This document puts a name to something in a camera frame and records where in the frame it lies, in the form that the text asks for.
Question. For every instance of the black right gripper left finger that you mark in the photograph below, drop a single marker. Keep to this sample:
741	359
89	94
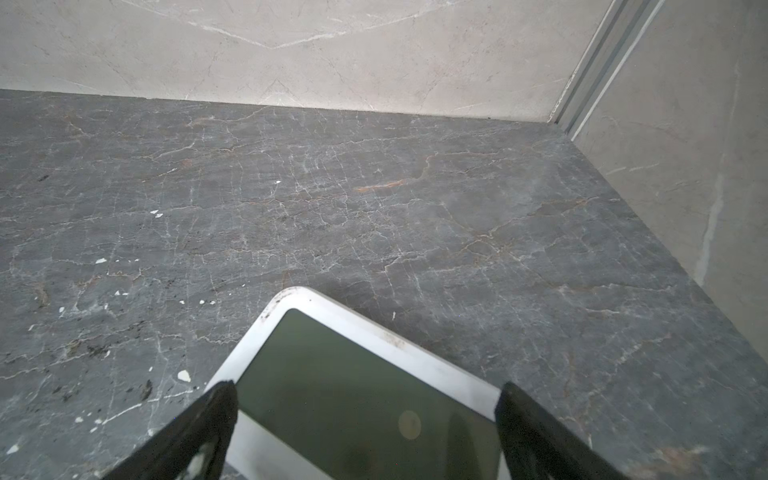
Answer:
192	446

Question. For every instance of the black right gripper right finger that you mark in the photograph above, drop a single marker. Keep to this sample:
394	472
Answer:
536	445

